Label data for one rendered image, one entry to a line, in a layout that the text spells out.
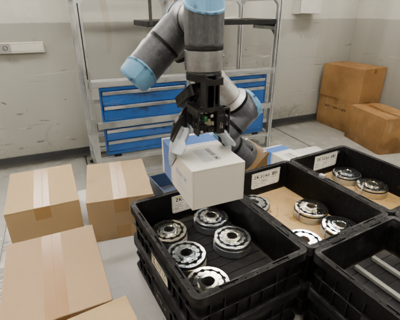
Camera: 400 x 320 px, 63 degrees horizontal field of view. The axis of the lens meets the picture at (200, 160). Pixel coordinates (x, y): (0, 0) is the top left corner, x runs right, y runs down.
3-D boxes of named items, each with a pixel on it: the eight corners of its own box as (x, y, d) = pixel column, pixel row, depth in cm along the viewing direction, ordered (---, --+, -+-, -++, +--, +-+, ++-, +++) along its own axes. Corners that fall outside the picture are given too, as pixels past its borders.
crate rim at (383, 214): (217, 184, 107) (218, 178, 106) (286, 165, 120) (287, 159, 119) (309, 258, 75) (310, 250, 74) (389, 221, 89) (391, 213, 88)
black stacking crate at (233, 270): (133, 236, 98) (129, 204, 93) (216, 209, 111) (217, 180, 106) (195, 344, 66) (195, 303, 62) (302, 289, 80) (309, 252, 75)
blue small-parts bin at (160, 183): (150, 190, 145) (148, 176, 142) (180, 181, 152) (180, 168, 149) (169, 212, 129) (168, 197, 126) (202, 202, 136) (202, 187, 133)
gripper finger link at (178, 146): (166, 169, 66) (190, 131, 65) (158, 158, 71) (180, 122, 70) (178, 174, 68) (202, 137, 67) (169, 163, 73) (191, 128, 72)
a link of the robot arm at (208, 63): (178, 48, 65) (215, 46, 68) (179, 72, 67) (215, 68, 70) (193, 53, 59) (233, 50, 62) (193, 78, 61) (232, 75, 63)
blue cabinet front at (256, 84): (195, 141, 302) (194, 80, 278) (261, 131, 328) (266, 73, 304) (196, 142, 300) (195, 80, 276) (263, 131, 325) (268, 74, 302)
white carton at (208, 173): (162, 170, 84) (161, 138, 80) (205, 162, 88) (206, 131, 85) (192, 210, 67) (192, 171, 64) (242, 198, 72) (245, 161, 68)
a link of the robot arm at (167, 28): (146, 28, 73) (157, 31, 63) (181, -11, 72) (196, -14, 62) (171, 53, 77) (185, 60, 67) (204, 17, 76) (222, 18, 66)
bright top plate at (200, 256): (161, 247, 86) (161, 246, 86) (197, 239, 90) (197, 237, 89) (173, 273, 78) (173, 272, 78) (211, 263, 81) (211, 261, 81)
